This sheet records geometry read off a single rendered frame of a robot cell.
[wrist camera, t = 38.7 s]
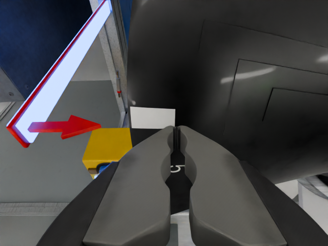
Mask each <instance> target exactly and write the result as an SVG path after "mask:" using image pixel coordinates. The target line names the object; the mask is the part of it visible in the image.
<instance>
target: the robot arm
mask: <svg viewBox="0 0 328 246"><path fill-rule="evenodd" d="M176 137H177V146H178V150H180V151H181V152H182V153H183V155H184V156H185V171H184V172H185V175H186V176H187V177H188V178H189V179H190V180H191V182H192V184H193V186H192V187H191V189H190V201H189V223H190V231H191V238H192V241H193V243H194V244H195V245H196V246H328V235H327V234H326V233H325V231H324V230H323V229H322V228H321V227H320V226H319V225H318V224H317V223H316V222H315V221H314V220H313V219H312V218H311V217H310V216H309V215H308V214H307V213H306V212H305V211H304V210H303V209H302V208H301V207H300V206H299V205H298V204H296V203H295V202H294V201H293V200H292V199H291V198H290V197H289V196H288V195H286V194H285V193H284V192H283V191H282V190H280V189H279V188H278V187H277V186H276V185H275V184H273V183H272V182H271V181H270V180H269V179H268V178H266V177H265V176H264V175H263V174H262V173H261V172H259V171H258V170H257V169H256V168H255V167H253V166H252V165H251V164H250V163H249V162H248V161H240V160H239V159H237V158H236V157H235V156H234V155H233V154H232V153H230V152H229V151H228V150H227V149H225V148H224V147H222V146H221V145H219V144H218V143H216V142H215V141H213V140H211V139H209V138H207V137H206V136H204V135H202V134H200V133H198V132H196V131H194V130H193V129H191V128H189V127H187V126H183V125H180V126H171V125H170V126H167V127H165V128H163V129H162V130H160V131H158V132H157V133H155V134H154V135H152V136H150V137H149V138H147V139H145V140H144V141H142V142H140V143H139V144H137V145H136V146H134V147H133V148H132V149H130V150H129V151H128V152H127V153H126V154H125V155H123V156H122V157H121V159H120V160H119V161H118V162H113V161H112V162H111V163H110V164H109V165H108V166H107V167H106V168H105V169H104V170H103V171H102V172H101V173H100V174H99V175H98V176H97V177H96V178H95V179H94V180H93V181H92V182H91V183H90V184H89V185H88V186H87V187H86V188H85V189H84V190H83V191H82V192H80V193H79V194H78V195H77V196H76V197H75V198H74V199H73V200H72V201H71V202H70V203H69V204H68V205H67V206H66V207H65V208H64V210H63V211H62V212H61V213H60V214H59V215H58V216H57V218H56V219H55V220H54V221H53V222H52V224H51V225H50V226H49V228H48V229H47V230H46V232H45V233H44V234H43V236H42V237H41V239H40V240H39V242H38V243H37V245H36V246H166V245H167V244H168V242H169V239H170V219H171V217H170V190H169V188H168V186H167V185H166V184H165V181H166V180H167V178H168V177H169V176H170V174H171V163H170V155H171V153H172V152H173V151H174V150H176Z"/></svg>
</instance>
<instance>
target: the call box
mask: <svg viewBox="0 0 328 246"><path fill-rule="evenodd" d="M130 149H132V142H131V136H130V128H99V129H96V130H92V133H91V136H90V139H89V142H88V144H87V147H86V150H85V153H84V156H83V159H82V162H83V163H84V165H85V167H86V168H87V170H88V168H96V169H97V170H98V172H99V170H100V167H101V166H103V165H109V164H110V163H111V162H112V161H113V162H118V161H119V160H120V159H121V157H122V156H123V155H125V154H126V153H127V152H128V151H129V150H130ZM98 175H99V173H98V174H91V176H92V178H93V179H94V178H95V176H98Z"/></svg>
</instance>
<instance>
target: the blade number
mask: <svg viewBox="0 0 328 246"><path fill-rule="evenodd" d="M170 163H171V174H170V176H169V177H168V178H174V177H181V176H186V175H185V159H180V160H170Z"/></svg>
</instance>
